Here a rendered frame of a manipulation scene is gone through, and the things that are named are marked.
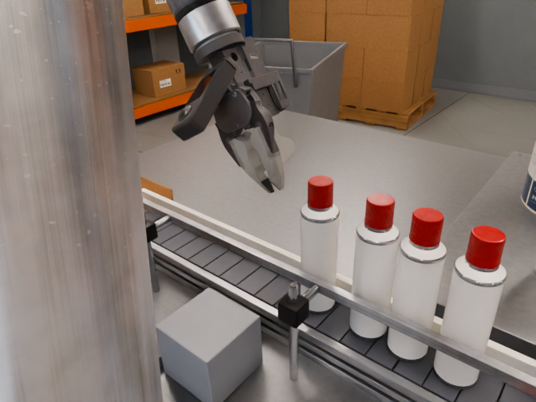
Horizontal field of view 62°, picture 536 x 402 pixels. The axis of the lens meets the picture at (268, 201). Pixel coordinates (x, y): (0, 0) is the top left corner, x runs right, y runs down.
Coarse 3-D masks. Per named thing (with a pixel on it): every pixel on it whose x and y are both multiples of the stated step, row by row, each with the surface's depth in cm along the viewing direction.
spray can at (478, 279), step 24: (480, 240) 45; (504, 240) 44; (456, 264) 48; (480, 264) 46; (456, 288) 48; (480, 288) 46; (456, 312) 49; (480, 312) 47; (456, 336) 50; (480, 336) 49; (456, 360) 51; (456, 384) 53
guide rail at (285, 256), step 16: (144, 192) 93; (176, 208) 87; (208, 224) 83; (224, 224) 81; (240, 240) 78; (256, 240) 76; (272, 256) 74; (288, 256) 72; (496, 352) 54; (512, 352) 53; (528, 368) 52
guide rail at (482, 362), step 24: (216, 240) 69; (264, 264) 64; (288, 264) 62; (336, 288) 57; (360, 312) 55; (384, 312) 53; (408, 336) 52; (432, 336) 50; (480, 360) 47; (528, 384) 44
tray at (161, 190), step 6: (144, 180) 110; (150, 180) 108; (144, 186) 111; (150, 186) 109; (156, 186) 107; (162, 186) 105; (156, 192) 108; (162, 192) 106; (168, 192) 105; (168, 198) 106
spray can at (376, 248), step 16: (368, 208) 52; (384, 208) 51; (368, 224) 53; (384, 224) 52; (368, 240) 53; (384, 240) 52; (368, 256) 54; (384, 256) 53; (368, 272) 55; (384, 272) 55; (352, 288) 59; (368, 288) 56; (384, 288) 56; (384, 304) 57; (352, 320) 61; (368, 320) 58; (368, 336) 60
